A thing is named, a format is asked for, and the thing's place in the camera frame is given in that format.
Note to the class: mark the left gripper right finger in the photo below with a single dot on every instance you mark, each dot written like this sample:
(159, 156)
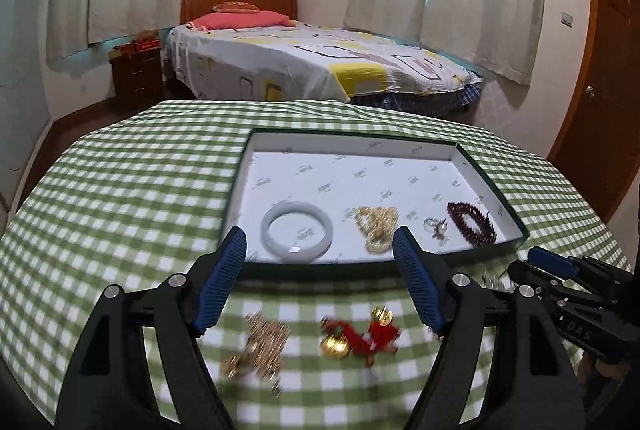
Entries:
(425, 275)

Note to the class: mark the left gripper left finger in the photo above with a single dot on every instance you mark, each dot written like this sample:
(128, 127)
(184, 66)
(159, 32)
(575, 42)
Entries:
(219, 273)

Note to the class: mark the white jade bangle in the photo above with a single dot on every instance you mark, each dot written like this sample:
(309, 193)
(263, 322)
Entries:
(296, 232)

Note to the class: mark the green jewelry box tray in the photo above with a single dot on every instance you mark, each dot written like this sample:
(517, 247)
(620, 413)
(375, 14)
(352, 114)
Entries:
(434, 188)

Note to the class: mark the brown wooden door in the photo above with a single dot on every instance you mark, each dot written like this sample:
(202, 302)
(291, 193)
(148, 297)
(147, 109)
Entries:
(597, 147)

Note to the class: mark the dark wooden nightstand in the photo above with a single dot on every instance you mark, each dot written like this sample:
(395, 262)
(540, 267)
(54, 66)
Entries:
(137, 76)

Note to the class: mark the bed with patterned sheet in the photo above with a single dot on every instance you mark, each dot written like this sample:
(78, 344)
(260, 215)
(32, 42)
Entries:
(305, 62)

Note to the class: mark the red boxes on nightstand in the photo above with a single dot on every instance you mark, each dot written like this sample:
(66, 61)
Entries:
(144, 41)

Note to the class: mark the pink pillow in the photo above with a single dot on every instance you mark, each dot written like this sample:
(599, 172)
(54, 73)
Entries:
(218, 21)

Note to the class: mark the orange patterned pillow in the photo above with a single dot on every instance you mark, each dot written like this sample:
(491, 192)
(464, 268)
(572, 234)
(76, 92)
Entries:
(235, 7)

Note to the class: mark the white wall switch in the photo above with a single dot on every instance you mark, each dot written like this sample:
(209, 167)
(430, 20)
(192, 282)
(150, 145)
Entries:
(567, 20)

